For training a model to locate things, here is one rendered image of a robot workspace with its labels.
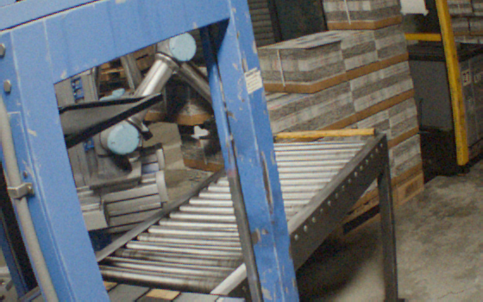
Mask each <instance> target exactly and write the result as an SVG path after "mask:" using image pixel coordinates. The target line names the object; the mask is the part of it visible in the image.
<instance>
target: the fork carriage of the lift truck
mask: <svg viewBox="0 0 483 302"><path fill-rule="evenodd" d="M418 125H419V124H418ZM417 134H419V135H420V147H419V148H420V151H419V152H421V158H422V159H421V161H422V162H423V168H421V169H424V168H426V167H427V168H434V169H436V171H437V172H440V173H450V174H452V172H454V171H455V157H454V150H453V142H452V128H445V127H436V126H424V125H419V132H418V133H417Z"/></svg>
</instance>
